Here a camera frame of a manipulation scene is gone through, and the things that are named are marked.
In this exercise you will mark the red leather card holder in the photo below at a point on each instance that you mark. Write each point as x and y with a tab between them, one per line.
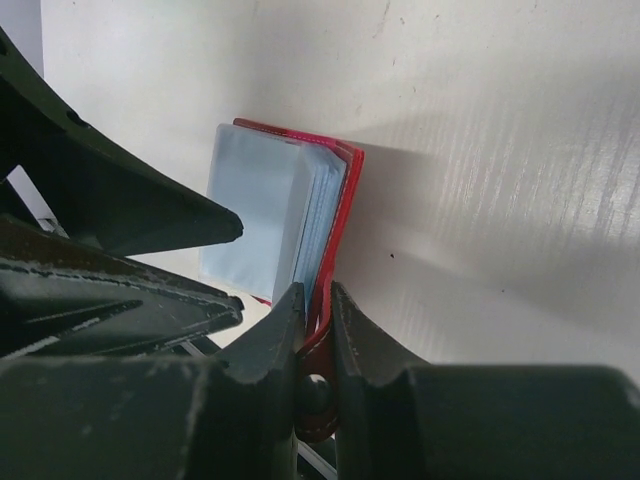
316	356

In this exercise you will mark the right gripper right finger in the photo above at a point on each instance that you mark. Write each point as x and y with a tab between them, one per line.
404	418

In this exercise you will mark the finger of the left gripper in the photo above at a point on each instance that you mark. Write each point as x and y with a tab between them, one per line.
101	194
59	298

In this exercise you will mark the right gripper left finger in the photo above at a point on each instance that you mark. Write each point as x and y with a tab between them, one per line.
229	416

